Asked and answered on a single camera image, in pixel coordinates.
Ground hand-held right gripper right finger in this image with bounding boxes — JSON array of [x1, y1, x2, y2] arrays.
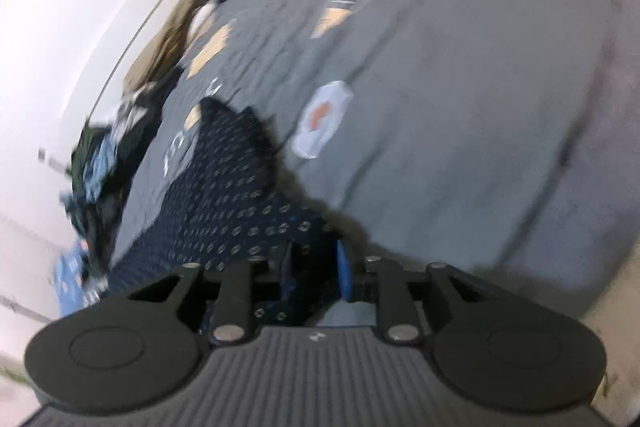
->
[[336, 241, 501, 348]]

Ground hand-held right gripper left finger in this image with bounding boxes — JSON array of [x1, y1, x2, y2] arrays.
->
[[127, 241, 296, 348]]

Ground navy patterned sweater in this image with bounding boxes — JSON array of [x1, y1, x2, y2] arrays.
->
[[105, 99, 351, 338]]

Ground khaki folded clothes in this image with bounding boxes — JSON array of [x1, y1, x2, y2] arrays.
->
[[122, 0, 221, 94]]

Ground black crumpled garment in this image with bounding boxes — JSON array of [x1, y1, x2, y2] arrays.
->
[[82, 177, 133, 270]]

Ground navy dotted folded garment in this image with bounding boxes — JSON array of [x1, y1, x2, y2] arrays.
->
[[115, 102, 166, 188]]

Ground light blue garment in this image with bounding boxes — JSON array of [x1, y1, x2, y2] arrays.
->
[[87, 142, 123, 202]]

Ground blue printed pillow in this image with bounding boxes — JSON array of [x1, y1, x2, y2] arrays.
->
[[52, 242, 111, 318]]

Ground dark green garment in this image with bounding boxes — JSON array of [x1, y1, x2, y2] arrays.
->
[[70, 127, 121, 178]]

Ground grey quilted bedspread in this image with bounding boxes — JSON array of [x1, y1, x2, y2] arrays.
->
[[112, 0, 640, 323]]

